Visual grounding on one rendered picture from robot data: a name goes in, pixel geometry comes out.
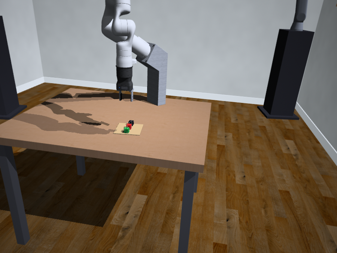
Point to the tan flat mat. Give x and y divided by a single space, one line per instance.
135 130

